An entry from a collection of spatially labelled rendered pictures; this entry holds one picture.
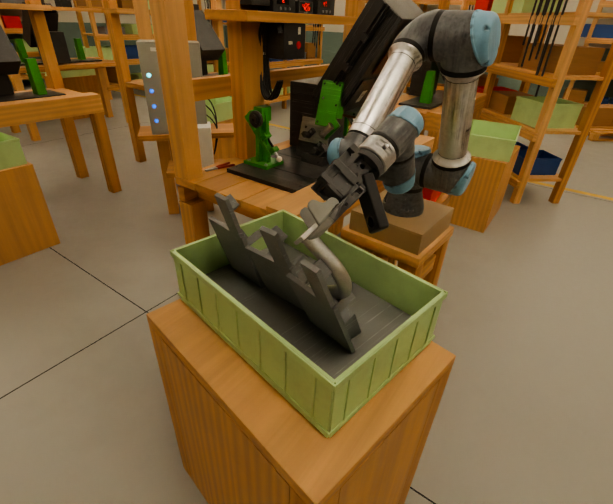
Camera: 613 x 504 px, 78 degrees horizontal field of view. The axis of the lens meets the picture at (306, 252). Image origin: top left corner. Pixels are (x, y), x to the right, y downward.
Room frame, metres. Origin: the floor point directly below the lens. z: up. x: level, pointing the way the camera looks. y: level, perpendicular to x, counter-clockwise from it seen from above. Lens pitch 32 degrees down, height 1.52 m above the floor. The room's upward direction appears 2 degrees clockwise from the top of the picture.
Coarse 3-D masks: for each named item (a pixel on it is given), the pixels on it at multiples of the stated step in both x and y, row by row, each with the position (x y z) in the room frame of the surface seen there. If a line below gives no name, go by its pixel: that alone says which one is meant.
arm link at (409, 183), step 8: (408, 160) 0.80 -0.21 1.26; (392, 168) 0.81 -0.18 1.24; (400, 168) 0.80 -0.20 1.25; (408, 168) 0.81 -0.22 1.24; (384, 176) 0.83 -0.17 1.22; (392, 176) 0.82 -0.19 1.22; (400, 176) 0.81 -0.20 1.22; (408, 176) 0.82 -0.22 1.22; (384, 184) 0.85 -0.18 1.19; (392, 184) 0.83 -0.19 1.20; (400, 184) 0.82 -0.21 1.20; (408, 184) 0.83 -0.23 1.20; (392, 192) 0.84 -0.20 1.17; (400, 192) 0.83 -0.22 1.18
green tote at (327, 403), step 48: (288, 240) 1.14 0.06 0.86; (336, 240) 0.98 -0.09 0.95; (192, 288) 0.81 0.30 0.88; (384, 288) 0.85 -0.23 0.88; (432, 288) 0.76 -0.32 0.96; (240, 336) 0.66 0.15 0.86; (432, 336) 0.74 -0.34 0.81; (288, 384) 0.54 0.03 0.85; (336, 384) 0.45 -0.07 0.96; (384, 384) 0.58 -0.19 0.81
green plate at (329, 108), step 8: (328, 80) 1.97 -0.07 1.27; (328, 88) 1.96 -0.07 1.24; (336, 88) 1.93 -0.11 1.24; (320, 96) 1.97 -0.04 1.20; (328, 96) 1.94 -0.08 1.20; (336, 96) 1.92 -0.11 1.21; (320, 104) 1.96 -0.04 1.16; (328, 104) 1.93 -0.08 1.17; (336, 104) 1.91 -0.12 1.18; (320, 112) 1.94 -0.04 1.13; (328, 112) 1.92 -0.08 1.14; (336, 112) 1.89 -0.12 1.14; (320, 120) 1.93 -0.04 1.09; (328, 120) 1.91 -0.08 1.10
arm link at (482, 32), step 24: (432, 24) 1.09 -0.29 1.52; (456, 24) 1.05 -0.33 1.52; (480, 24) 1.02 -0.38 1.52; (432, 48) 1.08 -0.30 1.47; (456, 48) 1.04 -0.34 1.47; (480, 48) 1.01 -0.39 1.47; (456, 72) 1.06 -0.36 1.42; (480, 72) 1.06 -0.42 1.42; (456, 96) 1.09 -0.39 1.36; (456, 120) 1.10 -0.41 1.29; (456, 144) 1.12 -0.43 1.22; (432, 168) 1.19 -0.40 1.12; (456, 168) 1.13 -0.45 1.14; (456, 192) 1.14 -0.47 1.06
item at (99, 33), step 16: (80, 0) 8.09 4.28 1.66; (96, 0) 8.14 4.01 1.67; (128, 0) 8.69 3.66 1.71; (80, 16) 8.21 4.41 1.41; (96, 32) 7.97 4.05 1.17; (128, 32) 8.71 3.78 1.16; (96, 48) 7.96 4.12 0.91; (128, 48) 8.52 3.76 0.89; (128, 64) 8.35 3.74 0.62; (208, 64) 10.45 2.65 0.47; (112, 80) 8.33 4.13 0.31
